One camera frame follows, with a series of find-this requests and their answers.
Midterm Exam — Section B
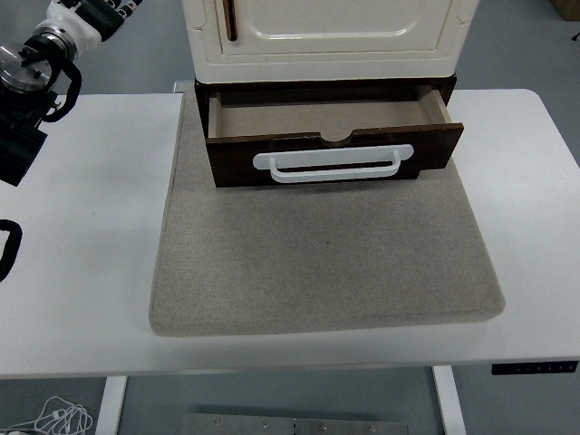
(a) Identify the white drawer handle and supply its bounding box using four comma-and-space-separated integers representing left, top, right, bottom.
252, 143, 416, 185

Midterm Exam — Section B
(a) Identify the white table leg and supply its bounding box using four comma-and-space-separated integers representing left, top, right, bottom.
94, 375, 129, 435
430, 365, 468, 435

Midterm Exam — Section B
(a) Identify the white cable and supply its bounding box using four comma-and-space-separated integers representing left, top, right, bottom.
0, 396, 94, 435

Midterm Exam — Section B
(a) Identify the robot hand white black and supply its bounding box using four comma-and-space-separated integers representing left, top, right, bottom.
44, 0, 144, 50

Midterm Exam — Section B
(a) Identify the black table control panel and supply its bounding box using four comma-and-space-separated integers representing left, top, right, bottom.
491, 360, 580, 376

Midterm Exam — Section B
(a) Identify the cardboard box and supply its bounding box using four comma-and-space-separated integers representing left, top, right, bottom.
550, 0, 580, 22

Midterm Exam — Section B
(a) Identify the dark wooden drawer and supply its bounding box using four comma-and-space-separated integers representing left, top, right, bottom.
205, 84, 465, 182

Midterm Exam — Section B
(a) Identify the brown cabinet door handle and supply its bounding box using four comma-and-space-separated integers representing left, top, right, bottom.
221, 0, 239, 43

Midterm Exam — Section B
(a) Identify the dark wooden drawer housing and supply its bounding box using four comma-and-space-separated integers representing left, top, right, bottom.
194, 74, 459, 189

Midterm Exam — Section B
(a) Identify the grey fabric mat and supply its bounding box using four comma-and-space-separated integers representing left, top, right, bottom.
149, 88, 507, 337

